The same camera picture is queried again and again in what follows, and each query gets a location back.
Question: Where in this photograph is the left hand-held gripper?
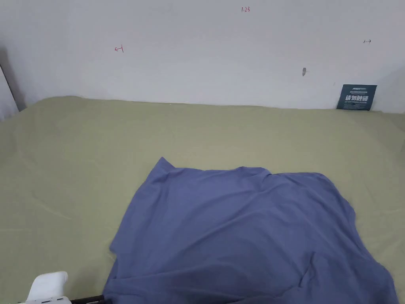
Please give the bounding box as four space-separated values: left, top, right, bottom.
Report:
17 271 106 304

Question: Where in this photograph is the blue shirt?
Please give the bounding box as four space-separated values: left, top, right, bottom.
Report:
103 156 400 304

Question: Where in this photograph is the bed with pale green sheet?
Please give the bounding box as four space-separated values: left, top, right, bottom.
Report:
0 96 405 304

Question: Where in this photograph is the dark card with white print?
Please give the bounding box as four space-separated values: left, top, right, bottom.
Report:
336 84 378 111

